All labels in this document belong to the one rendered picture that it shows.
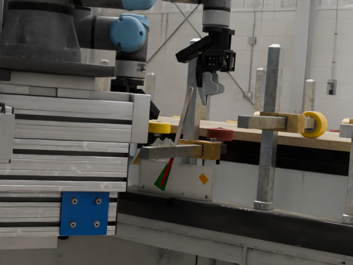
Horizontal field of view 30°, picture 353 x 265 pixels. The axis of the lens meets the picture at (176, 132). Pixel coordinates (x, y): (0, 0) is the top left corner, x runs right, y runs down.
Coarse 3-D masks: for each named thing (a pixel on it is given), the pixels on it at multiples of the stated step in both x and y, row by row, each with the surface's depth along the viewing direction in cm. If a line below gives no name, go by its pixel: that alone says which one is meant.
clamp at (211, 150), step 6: (180, 144) 195; (186, 144) 194; (192, 144) 193; (198, 144) 192; (204, 144) 191; (210, 144) 190; (216, 144) 191; (204, 150) 191; (210, 150) 190; (216, 150) 191; (192, 156) 193; (198, 156) 192; (204, 156) 191; (210, 156) 190; (216, 156) 192
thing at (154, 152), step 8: (224, 144) 203; (144, 152) 168; (152, 152) 168; (160, 152) 172; (168, 152) 175; (176, 152) 179; (184, 152) 182; (192, 152) 186; (200, 152) 190; (224, 152) 203
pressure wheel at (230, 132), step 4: (208, 128) 202; (212, 128) 200; (216, 128) 205; (220, 128) 202; (224, 128) 206; (208, 132) 202; (212, 132) 200; (216, 132) 199; (220, 132) 199; (224, 132) 199; (228, 132) 200; (232, 132) 202; (208, 136) 201; (212, 136) 200; (216, 136) 199; (220, 136) 199; (224, 136) 199; (228, 136) 200; (232, 136) 202; (216, 140) 202; (220, 140) 199; (224, 140) 200; (228, 140) 200; (216, 160) 203; (216, 164) 203
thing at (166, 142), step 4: (156, 140) 174; (160, 140) 175; (164, 140) 176; (168, 140) 176; (152, 144) 174; (156, 144) 174; (160, 144) 174; (164, 144) 173; (168, 144) 173; (172, 144) 174
